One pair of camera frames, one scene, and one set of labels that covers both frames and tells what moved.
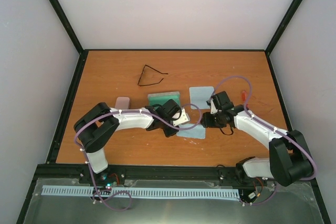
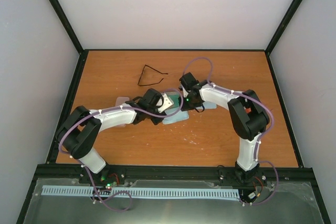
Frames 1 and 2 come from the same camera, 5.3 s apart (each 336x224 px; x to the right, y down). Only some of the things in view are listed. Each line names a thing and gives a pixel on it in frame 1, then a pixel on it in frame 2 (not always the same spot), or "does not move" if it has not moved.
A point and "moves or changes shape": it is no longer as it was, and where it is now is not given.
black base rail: x=116 y=174 does not move
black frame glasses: x=150 y=84 does not move
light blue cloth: x=198 y=131 moves or changes shape
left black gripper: x=168 y=133 -> x=156 y=119
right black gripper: x=207 y=122 -> x=185 y=107
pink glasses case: x=122 y=103 does not move
